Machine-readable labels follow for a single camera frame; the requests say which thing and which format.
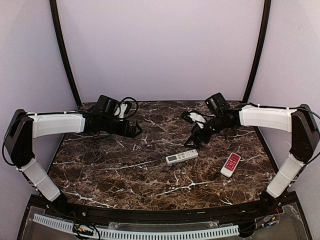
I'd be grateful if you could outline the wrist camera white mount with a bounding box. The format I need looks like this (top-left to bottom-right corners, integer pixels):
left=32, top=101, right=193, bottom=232
left=181, top=111, right=206, bottom=125
left=114, top=101, right=132, bottom=119

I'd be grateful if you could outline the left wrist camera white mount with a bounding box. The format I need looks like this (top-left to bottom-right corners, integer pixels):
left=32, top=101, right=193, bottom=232
left=114, top=101, right=132, bottom=119

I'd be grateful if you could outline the red white remote control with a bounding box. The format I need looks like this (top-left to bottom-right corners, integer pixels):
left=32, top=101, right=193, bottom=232
left=220, top=152, right=241, bottom=178

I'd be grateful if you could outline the black frame post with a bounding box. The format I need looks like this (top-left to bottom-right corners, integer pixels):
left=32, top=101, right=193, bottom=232
left=49, top=0, right=82, bottom=108
left=242, top=0, right=272, bottom=103

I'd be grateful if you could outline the left black frame post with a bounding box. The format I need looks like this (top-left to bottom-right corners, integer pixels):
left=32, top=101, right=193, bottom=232
left=49, top=0, right=82, bottom=108

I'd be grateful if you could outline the black front rail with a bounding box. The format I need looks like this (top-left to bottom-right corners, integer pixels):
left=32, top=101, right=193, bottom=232
left=66, top=201, right=261, bottom=224

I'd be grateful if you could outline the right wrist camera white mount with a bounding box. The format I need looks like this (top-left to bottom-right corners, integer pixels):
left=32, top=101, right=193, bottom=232
left=181, top=111, right=206, bottom=125

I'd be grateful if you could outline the white slotted cable duct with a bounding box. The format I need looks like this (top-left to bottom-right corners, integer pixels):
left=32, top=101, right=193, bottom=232
left=32, top=213, right=240, bottom=240

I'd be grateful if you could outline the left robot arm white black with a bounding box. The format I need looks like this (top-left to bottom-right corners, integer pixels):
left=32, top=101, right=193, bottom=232
left=1, top=95, right=143, bottom=208

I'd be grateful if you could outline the right black frame post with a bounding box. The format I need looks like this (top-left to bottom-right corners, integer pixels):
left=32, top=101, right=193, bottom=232
left=242, top=0, right=272, bottom=103

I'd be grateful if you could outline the white air conditioner remote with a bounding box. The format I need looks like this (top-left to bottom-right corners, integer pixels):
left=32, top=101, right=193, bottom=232
left=165, top=149, right=199, bottom=166

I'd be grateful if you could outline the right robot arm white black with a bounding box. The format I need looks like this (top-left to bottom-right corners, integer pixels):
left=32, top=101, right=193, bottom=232
left=181, top=92, right=320, bottom=215

